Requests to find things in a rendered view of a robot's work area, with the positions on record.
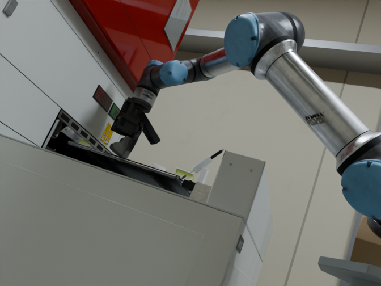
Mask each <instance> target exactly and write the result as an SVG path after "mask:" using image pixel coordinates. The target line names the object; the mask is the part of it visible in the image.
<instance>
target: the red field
mask: <svg viewBox="0 0 381 286"><path fill-rule="evenodd" d="M94 97H95V98H96V99H97V100H98V101H99V102H100V103H101V105H102V106H103V107H104V108H105V109H106V110H107V111H108V109H109V107H110V105H111V103H112V101H111V100H110V98H109V97H108V96H107V94H106V93H105V92H104V91H103V90H102V89H101V87H100V86H99V88H98V90H97V92H96V94H95V96H94Z"/></svg>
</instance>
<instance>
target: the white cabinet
mask: <svg viewBox="0 0 381 286"><path fill-rule="evenodd" d="M262 264H263V263H262V261H261V259H260V257H259V254H258V252H257V250H256V248H255V246H254V243H253V241H252V239H251V236H250V234H249V232H248V230H247V227H246V225H245V223H244V221H243V219H242V218H241V217H238V216H235V215H233V214H229V213H226V212H223V211H220V210H217V209H214V208H211V207H208V206H206V205H203V204H200V203H197V202H194V201H191V200H188V199H185V198H182V197H180V196H176V195H173V194H170V193H168V192H164V191H161V190H158V189H156V188H153V187H150V186H147V185H144V184H141V183H138V182H135V181H132V180H129V179H126V178H123V177H121V176H118V175H115V174H111V173H108V172H106V171H103V170H100V169H97V168H94V167H91V166H88V165H85V164H82V163H79V162H76V161H73V160H71V159H68V158H65V157H62V156H59V155H56V154H53V153H50V152H47V151H45V150H41V149H38V148H35V147H33V146H29V145H26V144H23V143H21V142H18V141H15V140H12V139H9V138H6V137H3V136H0V286H256V283H257V280H258V277H259V273H260V270H261V266H262Z"/></svg>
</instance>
